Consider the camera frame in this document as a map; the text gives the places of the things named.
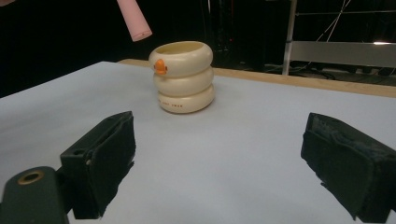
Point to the cream ringed duck cup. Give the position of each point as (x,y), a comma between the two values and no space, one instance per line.
(182,77)

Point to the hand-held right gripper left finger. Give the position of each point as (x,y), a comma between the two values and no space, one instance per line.
(102,165)

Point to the pink hairbrush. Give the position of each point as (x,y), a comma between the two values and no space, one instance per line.
(134,18)

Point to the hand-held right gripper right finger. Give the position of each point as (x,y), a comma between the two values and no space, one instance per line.
(348,161)

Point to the metal stand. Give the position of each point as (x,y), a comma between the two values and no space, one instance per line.
(336,53)

